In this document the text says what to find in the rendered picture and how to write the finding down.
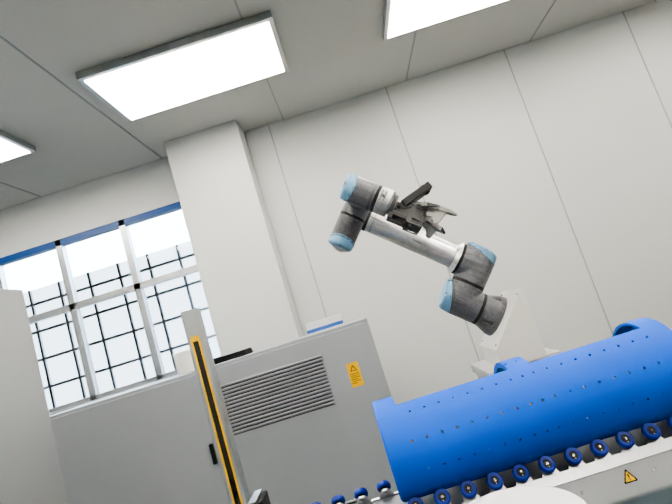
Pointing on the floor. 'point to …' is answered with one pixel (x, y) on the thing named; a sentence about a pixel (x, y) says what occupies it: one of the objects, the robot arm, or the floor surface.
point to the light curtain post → (215, 407)
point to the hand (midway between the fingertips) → (452, 223)
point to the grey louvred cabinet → (70, 429)
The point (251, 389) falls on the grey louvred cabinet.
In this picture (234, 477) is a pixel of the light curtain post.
